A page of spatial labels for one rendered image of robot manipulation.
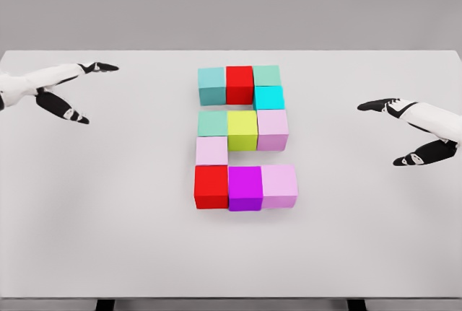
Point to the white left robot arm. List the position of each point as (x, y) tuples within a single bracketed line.
[(11, 89)]

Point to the cyan cube block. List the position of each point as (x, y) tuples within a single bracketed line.
[(269, 97)]

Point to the pink cube block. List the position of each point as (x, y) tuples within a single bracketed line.
[(272, 128), (279, 185), (212, 150)]

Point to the mint green cube block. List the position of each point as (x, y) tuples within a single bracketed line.
[(267, 75), (213, 122)]

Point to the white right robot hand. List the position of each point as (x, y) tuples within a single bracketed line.
[(429, 118)]

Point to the red cube block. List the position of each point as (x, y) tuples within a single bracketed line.
[(239, 83), (211, 186)]

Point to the yellow green cube block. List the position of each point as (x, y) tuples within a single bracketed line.
[(242, 128)]

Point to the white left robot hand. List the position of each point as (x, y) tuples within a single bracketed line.
[(47, 79)]

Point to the magenta cube block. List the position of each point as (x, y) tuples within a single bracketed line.
[(245, 188)]

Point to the teal blue cube block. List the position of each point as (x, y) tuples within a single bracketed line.
[(212, 85)]

